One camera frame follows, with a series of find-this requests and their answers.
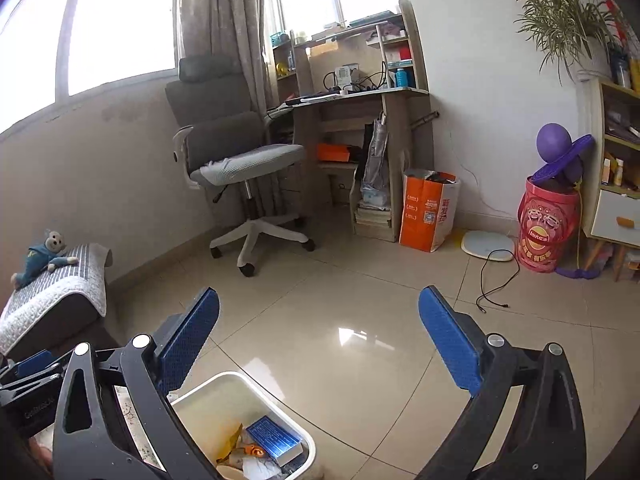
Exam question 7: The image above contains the green potted plant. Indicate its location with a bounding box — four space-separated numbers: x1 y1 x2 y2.
514 0 622 79

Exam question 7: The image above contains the black floor cable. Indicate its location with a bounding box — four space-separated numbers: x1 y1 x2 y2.
474 248 522 314

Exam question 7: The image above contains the white trash bin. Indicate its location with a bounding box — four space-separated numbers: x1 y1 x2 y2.
171 372 317 479

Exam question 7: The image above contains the gold snack wrapper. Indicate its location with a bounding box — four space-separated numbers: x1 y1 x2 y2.
216 424 243 464

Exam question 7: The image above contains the right grey curtain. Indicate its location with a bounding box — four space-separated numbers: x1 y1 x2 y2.
176 0 267 112

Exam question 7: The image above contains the white bathroom scale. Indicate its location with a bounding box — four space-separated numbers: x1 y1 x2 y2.
461 231 515 262

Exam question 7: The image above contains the orange cardboard box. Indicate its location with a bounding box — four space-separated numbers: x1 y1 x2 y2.
399 168 461 252

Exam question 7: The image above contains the white wooden side cabinet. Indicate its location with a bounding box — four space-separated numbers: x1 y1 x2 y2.
582 79 639 278

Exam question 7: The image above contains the blue small carton box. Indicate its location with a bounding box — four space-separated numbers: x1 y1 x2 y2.
246 416 304 467

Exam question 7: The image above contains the orange peel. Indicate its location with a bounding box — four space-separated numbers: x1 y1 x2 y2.
244 443 266 458

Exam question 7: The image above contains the white tissue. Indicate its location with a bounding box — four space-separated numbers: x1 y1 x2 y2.
242 455 282 480

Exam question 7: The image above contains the red printed barrel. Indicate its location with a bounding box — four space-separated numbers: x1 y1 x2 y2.
516 179 580 273

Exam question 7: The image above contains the person left hand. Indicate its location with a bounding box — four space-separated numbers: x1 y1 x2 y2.
27 438 53 476

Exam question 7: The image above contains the wooden computer desk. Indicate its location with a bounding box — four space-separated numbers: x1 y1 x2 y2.
271 0 438 242

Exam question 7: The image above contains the grey white office chair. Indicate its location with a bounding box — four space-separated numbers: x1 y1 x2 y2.
165 54 314 278

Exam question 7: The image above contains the purple ball toy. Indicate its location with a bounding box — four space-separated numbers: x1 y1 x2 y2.
530 122 594 186

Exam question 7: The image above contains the dark ottoman with quilt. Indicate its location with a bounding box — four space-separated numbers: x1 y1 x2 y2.
1 243 117 361

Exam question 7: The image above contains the blue monkey plush toy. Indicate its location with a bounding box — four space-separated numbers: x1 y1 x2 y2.
11 230 79 290

